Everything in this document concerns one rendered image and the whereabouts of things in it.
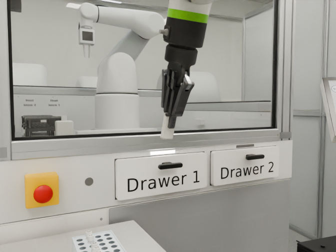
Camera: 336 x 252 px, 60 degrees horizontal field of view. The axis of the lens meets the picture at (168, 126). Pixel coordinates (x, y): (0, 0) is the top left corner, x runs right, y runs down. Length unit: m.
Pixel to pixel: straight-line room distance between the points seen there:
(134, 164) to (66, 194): 0.19
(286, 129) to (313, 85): 1.47
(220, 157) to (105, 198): 0.38
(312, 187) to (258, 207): 1.58
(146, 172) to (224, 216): 0.34
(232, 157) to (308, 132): 1.71
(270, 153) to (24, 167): 0.78
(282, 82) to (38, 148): 0.85
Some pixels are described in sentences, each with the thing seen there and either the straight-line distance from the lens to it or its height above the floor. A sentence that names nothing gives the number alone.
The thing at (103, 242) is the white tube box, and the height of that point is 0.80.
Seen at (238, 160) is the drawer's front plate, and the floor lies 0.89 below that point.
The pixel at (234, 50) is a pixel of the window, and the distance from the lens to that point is 1.03.
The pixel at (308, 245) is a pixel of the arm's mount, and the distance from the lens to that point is 0.67.
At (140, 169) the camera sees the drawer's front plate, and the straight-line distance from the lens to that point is 0.82.
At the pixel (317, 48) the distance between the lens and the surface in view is 2.63.
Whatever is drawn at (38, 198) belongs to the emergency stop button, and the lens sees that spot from 0.72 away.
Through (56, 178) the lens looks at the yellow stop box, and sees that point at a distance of 0.74.
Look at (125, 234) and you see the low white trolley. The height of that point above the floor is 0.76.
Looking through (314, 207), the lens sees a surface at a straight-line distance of 2.70.
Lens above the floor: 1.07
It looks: 4 degrees down
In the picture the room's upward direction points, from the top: straight up
